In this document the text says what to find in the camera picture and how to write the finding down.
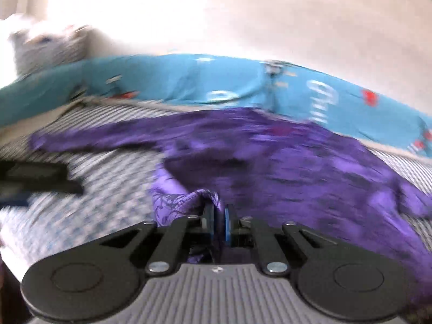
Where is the purple floral garment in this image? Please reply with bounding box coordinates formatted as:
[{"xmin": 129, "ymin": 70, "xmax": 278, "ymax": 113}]
[{"xmin": 29, "ymin": 106, "xmax": 432, "ymax": 311}]

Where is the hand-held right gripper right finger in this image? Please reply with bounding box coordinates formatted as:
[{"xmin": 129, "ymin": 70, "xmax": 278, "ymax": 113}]
[{"xmin": 224, "ymin": 205, "xmax": 339, "ymax": 276}]

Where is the blue printed bed bumper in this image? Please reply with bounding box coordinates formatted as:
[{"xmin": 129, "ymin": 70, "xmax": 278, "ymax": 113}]
[{"xmin": 0, "ymin": 53, "xmax": 432, "ymax": 159}]

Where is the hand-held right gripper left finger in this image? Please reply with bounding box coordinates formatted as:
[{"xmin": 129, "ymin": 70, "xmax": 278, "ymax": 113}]
[{"xmin": 97, "ymin": 204, "xmax": 217, "ymax": 276}]

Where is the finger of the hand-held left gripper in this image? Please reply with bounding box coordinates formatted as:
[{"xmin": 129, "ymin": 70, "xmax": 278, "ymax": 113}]
[
  {"xmin": 0, "ymin": 161, "xmax": 84, "ymax": 196},
  {"xmin": 0, "ymin": 191, "xmax": 32, "ymax": 207}
]

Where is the houndstooth patterned mattress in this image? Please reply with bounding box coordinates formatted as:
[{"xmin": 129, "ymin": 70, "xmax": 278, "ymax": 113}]
[{"xmin": 0, "ymin": 96, "xmax": 432, "ymax": 277}]

